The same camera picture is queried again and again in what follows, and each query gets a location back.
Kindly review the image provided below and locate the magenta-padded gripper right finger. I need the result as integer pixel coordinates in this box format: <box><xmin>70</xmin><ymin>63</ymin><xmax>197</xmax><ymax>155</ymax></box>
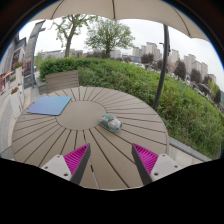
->
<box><xmin>131</xmin><ymin>143</ymin><xmax>184</xmax><ymax>186</ymax></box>

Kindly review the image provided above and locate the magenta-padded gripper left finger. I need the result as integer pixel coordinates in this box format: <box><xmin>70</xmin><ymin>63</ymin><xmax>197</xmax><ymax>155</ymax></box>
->
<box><xmin>41</xmin><ymin>143</ymin><xmax>92</xmax><ymax>186</ymax></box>

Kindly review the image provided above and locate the transparent green computer mouse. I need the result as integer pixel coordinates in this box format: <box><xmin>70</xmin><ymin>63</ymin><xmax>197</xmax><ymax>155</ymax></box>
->
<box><xmin>98</xmin><ymin>113</ymin><xmax>123</xmax><ymax>133</ymax></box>

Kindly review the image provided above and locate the blue mouse pad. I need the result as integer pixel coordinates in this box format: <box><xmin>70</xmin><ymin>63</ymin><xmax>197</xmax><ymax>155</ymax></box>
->
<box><xmin>26</xmin><ymin>95</ymin><xmax>73</xmax><ymax>117</ymax></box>

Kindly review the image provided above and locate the green hedge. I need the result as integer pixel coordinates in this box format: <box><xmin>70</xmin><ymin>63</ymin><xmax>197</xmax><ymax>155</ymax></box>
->
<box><xmin>37</xmin><ymin>57</ymin><xmax>224</xmax><ymax>160</ymax></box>

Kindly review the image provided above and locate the white planter box with flowers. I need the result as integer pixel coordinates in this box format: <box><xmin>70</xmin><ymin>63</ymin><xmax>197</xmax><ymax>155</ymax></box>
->
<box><xmin>9</xmin><ymin>86</ymin><xmax>25</xmax><ymax>115</ymax></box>

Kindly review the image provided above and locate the brown slatted outdoor chair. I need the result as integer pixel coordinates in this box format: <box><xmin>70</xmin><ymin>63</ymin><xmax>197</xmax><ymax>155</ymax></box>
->
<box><xmin>44</xmin><ymin>69</ymin><xmax>80</xmax><ymax>94</ymax></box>

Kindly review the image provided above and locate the dark curved parasol pole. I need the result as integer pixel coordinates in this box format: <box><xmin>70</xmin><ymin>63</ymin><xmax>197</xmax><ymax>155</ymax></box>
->
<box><xmin>152</xmin><ymin>23</ymin><xmax>171</xmax><ymax>111</ymax></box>

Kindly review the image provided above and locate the dark tall sign pillar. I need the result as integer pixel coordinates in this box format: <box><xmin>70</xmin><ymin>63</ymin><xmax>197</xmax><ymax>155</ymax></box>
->
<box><xmin>22</xmin><ymin>19</ymin><xmax>47</xmax><ymax>90</ymax></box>

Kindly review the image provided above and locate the sparse-leaved tree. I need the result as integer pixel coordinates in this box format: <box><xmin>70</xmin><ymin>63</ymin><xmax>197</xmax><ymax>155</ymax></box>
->
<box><xmin>49</xmin><ymin>13</ymin><xmax>98</xmax><ymax>59</ymax></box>

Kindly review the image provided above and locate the full green tree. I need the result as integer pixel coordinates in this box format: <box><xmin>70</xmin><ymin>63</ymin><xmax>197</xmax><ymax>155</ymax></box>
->
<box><xmin>84</xmin><ymin>17</ymin><xmax>136</xmax><ymax>59</ymax></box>

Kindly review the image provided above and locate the beige parasol canopy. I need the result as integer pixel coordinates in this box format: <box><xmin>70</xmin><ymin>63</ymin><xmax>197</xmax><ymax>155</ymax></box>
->
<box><xmin>29</xmin><ymin>0</ymin><xmax>211</xmax><ymax>43</ymax></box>

